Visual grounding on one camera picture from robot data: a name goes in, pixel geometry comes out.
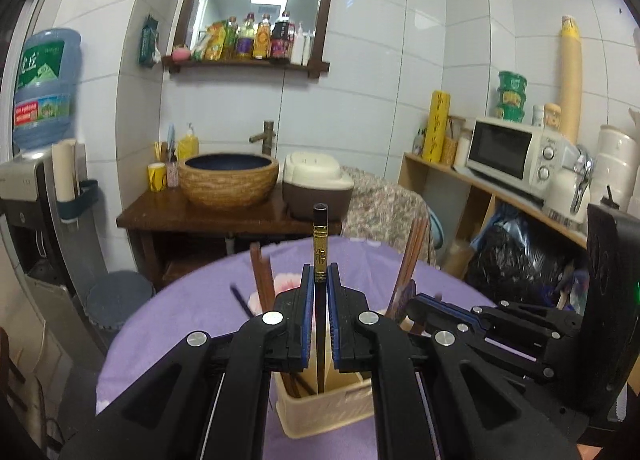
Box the bronze faucet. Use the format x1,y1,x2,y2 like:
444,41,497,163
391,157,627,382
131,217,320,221
248,120,276,156

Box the yellow snack pouch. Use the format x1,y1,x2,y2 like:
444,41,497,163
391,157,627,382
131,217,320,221
202,22,227,61

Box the dark wooden vanity table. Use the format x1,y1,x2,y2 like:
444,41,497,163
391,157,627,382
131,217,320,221
117,187,346,287

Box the paper cup sleeve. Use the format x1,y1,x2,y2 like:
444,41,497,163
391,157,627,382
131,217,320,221
52,138,79,204

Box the woven pattern wash basin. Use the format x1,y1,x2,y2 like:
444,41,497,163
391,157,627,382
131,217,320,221
178,153,280,213

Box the pink toothbrush cup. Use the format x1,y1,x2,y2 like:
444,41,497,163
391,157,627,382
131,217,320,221
165,124,180,189

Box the grey water dispenser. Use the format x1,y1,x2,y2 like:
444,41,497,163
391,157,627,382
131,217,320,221
0,139,101,293

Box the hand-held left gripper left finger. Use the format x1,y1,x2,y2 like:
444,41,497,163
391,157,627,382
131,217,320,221
60,264,315,460

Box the white stacked containers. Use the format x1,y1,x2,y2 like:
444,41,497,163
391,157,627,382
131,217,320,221
594,124,640,214

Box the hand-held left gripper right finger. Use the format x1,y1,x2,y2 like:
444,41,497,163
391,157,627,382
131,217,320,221
327,264,583,460

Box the white electric kettle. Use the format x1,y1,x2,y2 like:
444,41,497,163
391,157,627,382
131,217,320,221
542,143,596,227

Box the yellow cup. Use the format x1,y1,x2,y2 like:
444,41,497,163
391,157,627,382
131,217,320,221
147,162,168,193

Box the yellow cylinder package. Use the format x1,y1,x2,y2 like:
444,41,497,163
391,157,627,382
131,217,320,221
422,90,451,165

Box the floral patterned cloth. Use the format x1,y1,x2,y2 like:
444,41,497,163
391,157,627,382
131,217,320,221
342,165,439,267

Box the light wooden shelf unit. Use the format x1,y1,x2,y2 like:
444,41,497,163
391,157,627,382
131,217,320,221
398,152,592,292

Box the beige plastic utensil basket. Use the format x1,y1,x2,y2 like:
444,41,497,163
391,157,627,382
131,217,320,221
270,320,377,440

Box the white cylinder container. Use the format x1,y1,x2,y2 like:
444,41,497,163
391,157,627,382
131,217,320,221
454,129,474,169

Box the yellow label bottle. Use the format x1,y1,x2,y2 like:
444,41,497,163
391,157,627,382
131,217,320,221
252,13,273,60

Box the yellow soap pump bottle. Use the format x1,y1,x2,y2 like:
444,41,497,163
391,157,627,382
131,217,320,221
177,122,200,162

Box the wood framed mirror shelf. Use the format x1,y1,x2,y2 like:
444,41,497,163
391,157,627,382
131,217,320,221
162,0,342,85

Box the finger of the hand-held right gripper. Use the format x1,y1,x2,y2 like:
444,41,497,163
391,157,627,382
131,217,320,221
405,301,557,383
414,293,585,342

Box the white microwave oven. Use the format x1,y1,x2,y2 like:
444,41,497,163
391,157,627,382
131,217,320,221
465,115,576,201

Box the blue water jug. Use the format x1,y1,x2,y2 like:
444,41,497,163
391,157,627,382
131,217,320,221
12,28,83,151

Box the green noodle cup stack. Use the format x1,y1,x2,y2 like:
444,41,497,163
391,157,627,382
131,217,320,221
494,70,530,122

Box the black gold banded chopstick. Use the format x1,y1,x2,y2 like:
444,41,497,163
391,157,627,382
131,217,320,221
312,203,330,396

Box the black plastic bag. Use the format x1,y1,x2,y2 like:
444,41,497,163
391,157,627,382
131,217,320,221
469,224,567,299

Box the dark sauce bottle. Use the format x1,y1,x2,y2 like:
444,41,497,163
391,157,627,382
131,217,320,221
270,10,295,61

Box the green bottle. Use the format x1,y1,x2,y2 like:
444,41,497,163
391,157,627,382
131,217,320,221
224,15,239,60

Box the purple floral tablecloth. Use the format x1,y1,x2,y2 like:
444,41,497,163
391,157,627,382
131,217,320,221
95,237,501,460

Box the purple label bottle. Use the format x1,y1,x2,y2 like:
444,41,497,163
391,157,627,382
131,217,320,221
236,12,256,60

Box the blue cup holder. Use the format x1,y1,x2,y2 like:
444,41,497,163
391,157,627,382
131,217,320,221
54,179,100,222

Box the green hanging packet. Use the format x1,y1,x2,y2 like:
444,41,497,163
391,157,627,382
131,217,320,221
138,14,161,69

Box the grey trash bin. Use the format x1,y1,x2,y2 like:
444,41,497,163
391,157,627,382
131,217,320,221
85,269,155,332

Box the brown wooden chopstick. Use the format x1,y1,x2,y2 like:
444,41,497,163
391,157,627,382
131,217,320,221
393,218,424,310
249,243,301,398
386,221,417,313
400,216,431,312

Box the white brown rice cooker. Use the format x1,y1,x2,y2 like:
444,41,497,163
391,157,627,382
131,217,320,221
282,151,356,221

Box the tall paper cup stack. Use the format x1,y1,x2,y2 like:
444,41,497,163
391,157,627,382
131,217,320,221
558,15,585,146

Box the plain black chopstick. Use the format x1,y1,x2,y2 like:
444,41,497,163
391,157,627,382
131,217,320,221
229,283,254,320

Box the white bottle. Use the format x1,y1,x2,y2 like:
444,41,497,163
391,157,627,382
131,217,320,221
290,22,314,66

